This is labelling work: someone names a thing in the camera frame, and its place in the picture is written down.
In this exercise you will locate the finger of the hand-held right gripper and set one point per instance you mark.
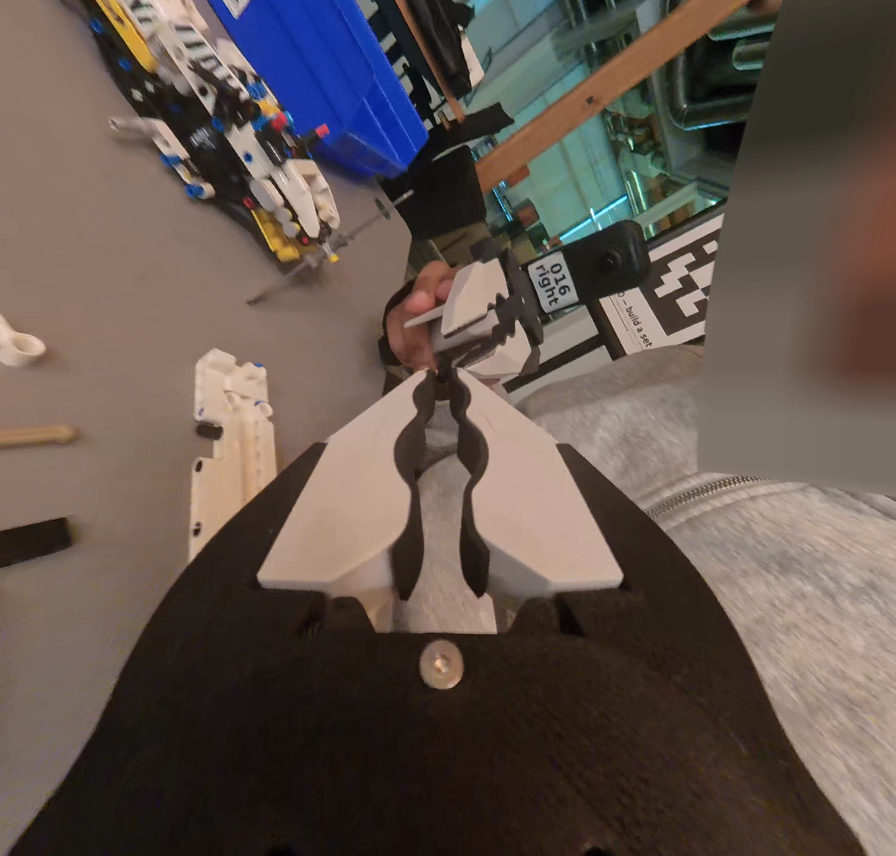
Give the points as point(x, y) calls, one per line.
point(472, 296)
point(507, 359)

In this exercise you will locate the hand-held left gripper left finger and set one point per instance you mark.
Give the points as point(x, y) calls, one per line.
point(336, 506)

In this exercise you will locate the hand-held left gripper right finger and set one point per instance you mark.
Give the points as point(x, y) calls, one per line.
point(546, 513)

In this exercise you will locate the white lego panel assembly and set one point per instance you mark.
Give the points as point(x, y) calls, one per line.
point(238, 450)

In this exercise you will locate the white black lego vehicle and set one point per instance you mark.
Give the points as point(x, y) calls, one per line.
point(231, 135)

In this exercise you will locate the black lego beam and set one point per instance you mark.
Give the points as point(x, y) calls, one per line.
point(35, 542)

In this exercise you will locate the tan lego axle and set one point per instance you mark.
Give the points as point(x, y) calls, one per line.
point(35, 436)

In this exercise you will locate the white lego connector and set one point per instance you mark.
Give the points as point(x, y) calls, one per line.
point(21, 346)

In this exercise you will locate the person's right hand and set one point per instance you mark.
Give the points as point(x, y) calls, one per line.
point(413, 345)

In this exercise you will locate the black chair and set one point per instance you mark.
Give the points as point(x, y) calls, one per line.
point(441, 191)

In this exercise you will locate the wooden beam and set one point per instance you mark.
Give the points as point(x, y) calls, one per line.
point(630, 65)

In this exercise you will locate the blue plastic bin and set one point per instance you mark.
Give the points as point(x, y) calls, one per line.
point(315, 51)

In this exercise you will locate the silver ventilation duct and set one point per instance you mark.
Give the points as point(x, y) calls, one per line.
point(714, 93)

